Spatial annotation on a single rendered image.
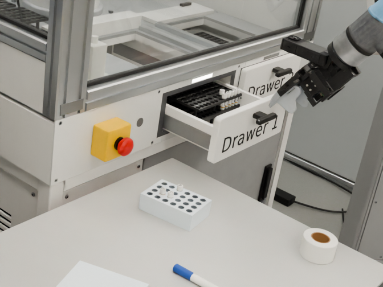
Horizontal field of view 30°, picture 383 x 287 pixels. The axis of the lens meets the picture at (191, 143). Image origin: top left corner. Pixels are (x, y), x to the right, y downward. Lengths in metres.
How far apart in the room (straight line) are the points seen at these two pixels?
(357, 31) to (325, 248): 0.43
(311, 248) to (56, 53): 0.61
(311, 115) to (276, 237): 2.01
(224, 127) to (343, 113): 1.84
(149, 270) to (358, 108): 2.15
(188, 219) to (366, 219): 1.27
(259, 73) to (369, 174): 0.78
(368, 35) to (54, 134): 0.64
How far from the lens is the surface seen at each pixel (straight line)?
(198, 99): 1.71
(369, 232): 2.65
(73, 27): 1.35
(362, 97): 3.31
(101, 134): 1.46
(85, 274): 1.21
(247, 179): 2.18
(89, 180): 1.55
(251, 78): 1.90
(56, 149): 1.43
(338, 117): 3.39
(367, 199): 2.58
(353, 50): 1.47
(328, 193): 3.36
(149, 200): 1.47
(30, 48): 1.40
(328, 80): 1.53
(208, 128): 1.59
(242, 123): 1.63
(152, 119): 1.63
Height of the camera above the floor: 1.54
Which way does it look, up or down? 26 degrees down
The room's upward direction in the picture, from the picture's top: 9 degrees clockwise
